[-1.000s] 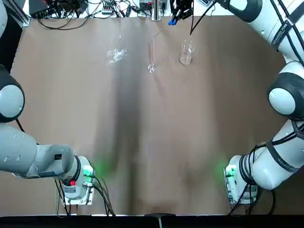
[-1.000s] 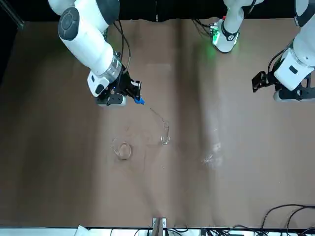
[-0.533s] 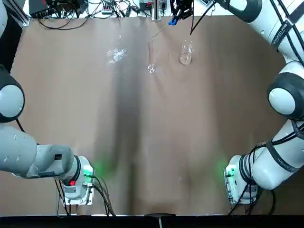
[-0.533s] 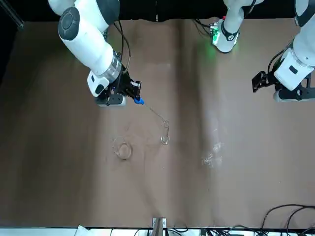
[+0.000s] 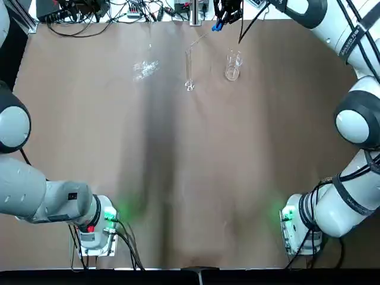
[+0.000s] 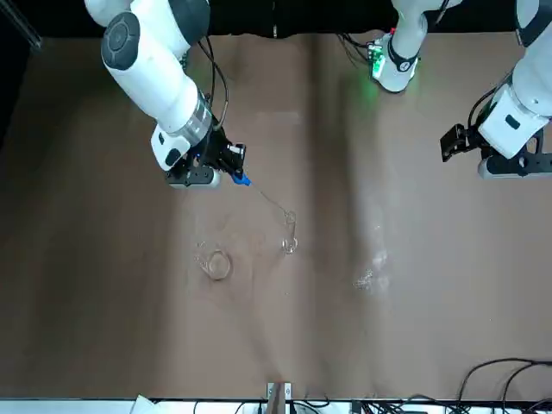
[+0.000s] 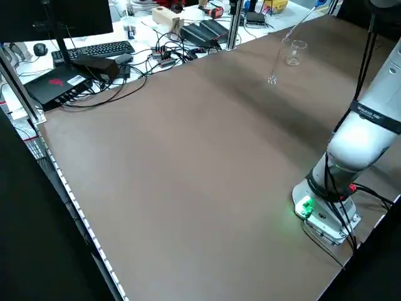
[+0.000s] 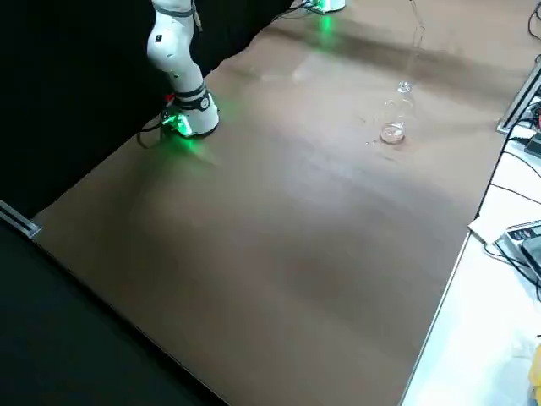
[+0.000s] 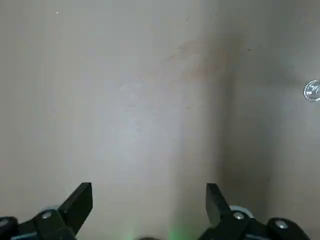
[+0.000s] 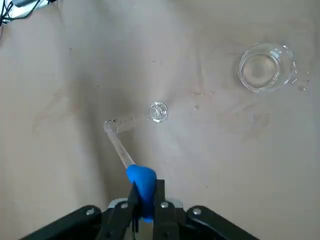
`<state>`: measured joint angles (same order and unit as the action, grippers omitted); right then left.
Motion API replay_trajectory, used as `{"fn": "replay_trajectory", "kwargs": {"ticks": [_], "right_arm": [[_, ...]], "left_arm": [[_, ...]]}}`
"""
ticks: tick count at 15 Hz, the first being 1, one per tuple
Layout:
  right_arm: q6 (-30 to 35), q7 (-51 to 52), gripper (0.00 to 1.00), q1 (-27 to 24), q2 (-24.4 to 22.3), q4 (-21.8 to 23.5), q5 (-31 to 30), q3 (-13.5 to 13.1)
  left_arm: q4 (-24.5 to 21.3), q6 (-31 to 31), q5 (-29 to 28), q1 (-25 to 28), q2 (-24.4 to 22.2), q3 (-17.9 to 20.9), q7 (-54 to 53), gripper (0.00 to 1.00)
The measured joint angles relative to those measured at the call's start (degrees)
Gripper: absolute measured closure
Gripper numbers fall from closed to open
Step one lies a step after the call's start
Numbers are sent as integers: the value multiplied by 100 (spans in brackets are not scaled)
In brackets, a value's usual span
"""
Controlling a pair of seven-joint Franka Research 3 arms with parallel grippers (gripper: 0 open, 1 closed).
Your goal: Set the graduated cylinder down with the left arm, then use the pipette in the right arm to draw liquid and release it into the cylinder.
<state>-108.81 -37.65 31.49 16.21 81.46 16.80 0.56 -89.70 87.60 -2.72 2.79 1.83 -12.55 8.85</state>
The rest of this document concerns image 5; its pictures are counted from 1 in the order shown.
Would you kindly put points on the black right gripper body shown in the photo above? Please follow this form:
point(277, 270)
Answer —
point(231, 4)

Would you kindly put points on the glass pipette with blue bulb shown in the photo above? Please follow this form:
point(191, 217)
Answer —
point(217, 26)

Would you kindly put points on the clear glass graduated cylinder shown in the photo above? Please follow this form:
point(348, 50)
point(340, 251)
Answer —
point(190, 86)

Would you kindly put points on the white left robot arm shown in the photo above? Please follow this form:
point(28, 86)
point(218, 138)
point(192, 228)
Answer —
point(29, 190)

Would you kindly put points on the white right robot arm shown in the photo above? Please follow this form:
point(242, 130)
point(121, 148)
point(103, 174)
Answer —
point(353, 124)

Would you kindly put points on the black finned box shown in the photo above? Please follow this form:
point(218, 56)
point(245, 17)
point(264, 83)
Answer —
point(181, 6)

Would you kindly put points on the grey hub with red switches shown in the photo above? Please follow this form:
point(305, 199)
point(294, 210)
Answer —
point(135, 12)

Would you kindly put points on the black box with red logo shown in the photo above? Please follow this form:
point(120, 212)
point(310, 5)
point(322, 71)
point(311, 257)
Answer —
point(49, 10)

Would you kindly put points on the aluminium frame post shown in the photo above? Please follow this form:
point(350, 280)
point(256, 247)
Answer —
point(197, 15)
point(29, 22)

